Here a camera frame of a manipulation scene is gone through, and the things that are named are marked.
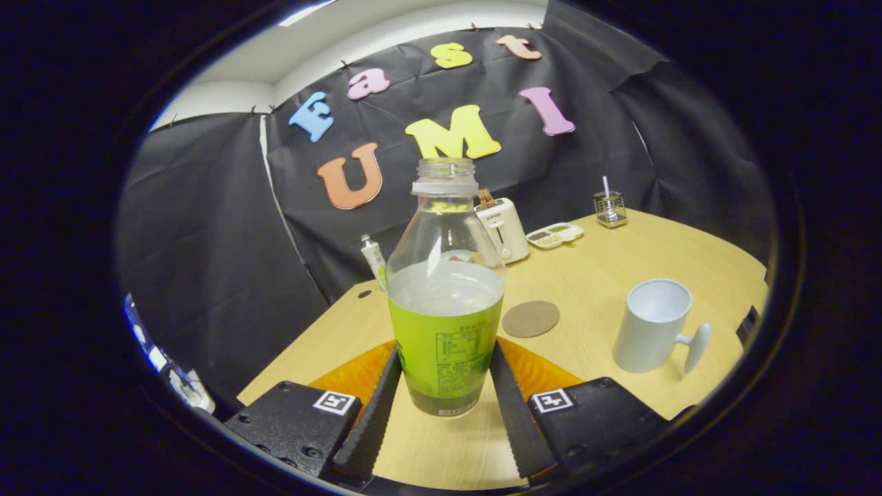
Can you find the small black box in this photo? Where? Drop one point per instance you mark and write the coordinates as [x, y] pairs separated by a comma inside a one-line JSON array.
[[747, 325]]

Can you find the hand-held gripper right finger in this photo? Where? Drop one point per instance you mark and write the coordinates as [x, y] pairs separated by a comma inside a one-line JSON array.
[[513, 420]]

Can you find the white and green tube bottle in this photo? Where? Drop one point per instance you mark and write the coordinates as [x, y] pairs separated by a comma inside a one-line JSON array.
[[373, 258]]

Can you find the black backdrop cloth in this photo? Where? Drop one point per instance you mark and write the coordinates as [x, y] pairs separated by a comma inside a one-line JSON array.
[[207, 241]]

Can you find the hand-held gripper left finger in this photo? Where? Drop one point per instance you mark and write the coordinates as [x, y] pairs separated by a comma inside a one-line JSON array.
[[375, 420]]

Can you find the ceiling light panel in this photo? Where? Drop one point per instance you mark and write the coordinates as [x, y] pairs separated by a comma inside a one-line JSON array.
[[306, 10]]

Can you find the wooden table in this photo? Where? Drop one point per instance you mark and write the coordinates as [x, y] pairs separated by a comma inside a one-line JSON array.
[[592, 275]]

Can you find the white device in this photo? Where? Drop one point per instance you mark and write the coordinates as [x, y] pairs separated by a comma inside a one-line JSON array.
[[186, 389]]

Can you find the round brown coaster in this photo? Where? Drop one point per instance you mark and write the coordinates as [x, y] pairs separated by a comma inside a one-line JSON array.
[[530, 319]]

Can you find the white cup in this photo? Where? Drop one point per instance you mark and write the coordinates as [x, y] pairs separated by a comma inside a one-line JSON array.
[[648, 337]]

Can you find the clear green-label juice bottle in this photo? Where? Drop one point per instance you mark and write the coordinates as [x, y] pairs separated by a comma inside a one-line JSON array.
[[444, 324]]

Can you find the lit monitor screen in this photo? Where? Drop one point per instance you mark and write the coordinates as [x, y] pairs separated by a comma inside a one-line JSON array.
[[141, 334]]

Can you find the white toaster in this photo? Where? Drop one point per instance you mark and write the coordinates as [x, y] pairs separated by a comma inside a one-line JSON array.
[[506, 231]]

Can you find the white divided snack tray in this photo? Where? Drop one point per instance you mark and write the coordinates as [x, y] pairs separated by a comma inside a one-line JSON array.
[[555, 235]]

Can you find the white straw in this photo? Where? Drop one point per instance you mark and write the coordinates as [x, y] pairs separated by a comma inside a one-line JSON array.
[[606, 186]]

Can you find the brown toast slice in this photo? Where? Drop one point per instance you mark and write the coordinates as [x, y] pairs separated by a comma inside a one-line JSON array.
[[486, 198]]

